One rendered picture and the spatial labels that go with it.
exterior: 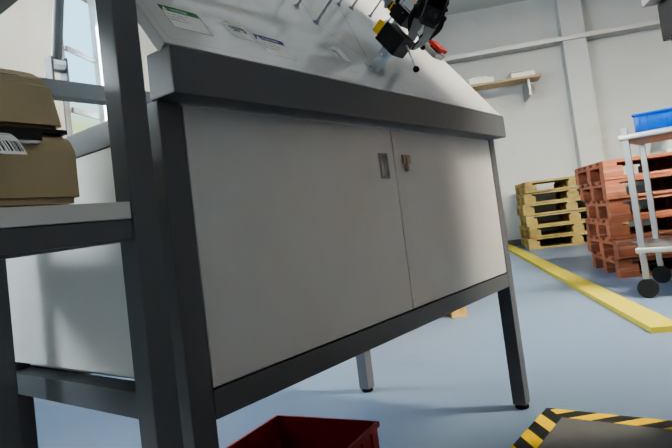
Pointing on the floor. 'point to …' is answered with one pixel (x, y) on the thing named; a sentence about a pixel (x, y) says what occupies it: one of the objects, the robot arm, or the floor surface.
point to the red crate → (311, 433)
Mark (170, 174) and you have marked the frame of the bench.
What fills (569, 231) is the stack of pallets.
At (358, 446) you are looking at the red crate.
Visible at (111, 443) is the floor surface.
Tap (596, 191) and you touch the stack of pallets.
